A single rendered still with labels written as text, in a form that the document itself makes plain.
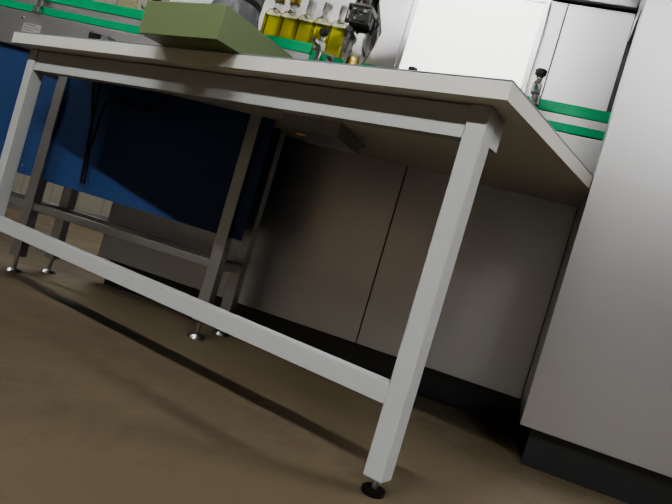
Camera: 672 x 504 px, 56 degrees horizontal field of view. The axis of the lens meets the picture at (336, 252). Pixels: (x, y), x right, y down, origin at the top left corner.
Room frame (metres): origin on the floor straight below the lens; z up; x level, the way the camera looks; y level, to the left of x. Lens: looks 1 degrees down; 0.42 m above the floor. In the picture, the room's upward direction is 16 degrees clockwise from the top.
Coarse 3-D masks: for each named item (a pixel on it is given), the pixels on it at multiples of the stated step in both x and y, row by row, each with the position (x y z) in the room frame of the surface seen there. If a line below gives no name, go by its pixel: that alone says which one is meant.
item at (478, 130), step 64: (64, 64) 1.82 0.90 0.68; (128, 64) 1.66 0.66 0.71; (384, 128) 1.24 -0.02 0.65; (448, 128) 1.14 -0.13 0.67; (0, 192) 1.91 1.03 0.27; (448, 192) 1.11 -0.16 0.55; (64, 256) 1.69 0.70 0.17; (448, 256) 1.10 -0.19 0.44; (384, 384) 1.13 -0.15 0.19; (384, 448) 1.10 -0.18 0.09
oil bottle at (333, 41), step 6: (330, 24) 2.03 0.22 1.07; (336, 24) 2.02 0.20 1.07; (342, 24) 2.02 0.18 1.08; (330, 30) 2.02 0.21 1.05; (336, 30) 2.02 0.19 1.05; (342, 30) 2.01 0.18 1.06; (330, 36) 2.02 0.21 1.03; (336, 36) 2.02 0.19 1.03; (342, 36) 2.02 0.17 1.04; (324, 42) 2.03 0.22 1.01; (330, 42) 2.02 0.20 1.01; (336, 42) 2.02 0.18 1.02; (330, 48) 2.02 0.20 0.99; (336, 48) 2.01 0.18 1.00; (342, 48) 2.04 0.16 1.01; (336, 54) 2.01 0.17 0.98; (342, 54) 2.05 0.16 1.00
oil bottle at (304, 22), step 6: (300, 18) 2.06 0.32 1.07; (306, 18) 2.05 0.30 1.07; (312, 18) 2.06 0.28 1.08; (300, 24) 2.06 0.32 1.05; (306, 24) 2.05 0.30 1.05; (294, 30) 2.06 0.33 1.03; (300, 30) 2.06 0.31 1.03; (306, 30) 2.05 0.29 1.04; (294, 36) 2.06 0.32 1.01; (300, 36) 2.05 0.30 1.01; (306, 36) 2.05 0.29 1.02
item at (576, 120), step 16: (368, 64) 1.97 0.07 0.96; (528, 96) 1.82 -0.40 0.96; (544, 112) 1.81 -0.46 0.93; (560, 112) 1.79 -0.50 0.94; (576, 112) 1.78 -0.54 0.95; (592, 112) 1.77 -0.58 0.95; (608, 112) 1.76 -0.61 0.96; (560, 128) 1.79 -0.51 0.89; (576, 128) 1.78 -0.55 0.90; (592, 128) 1.77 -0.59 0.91
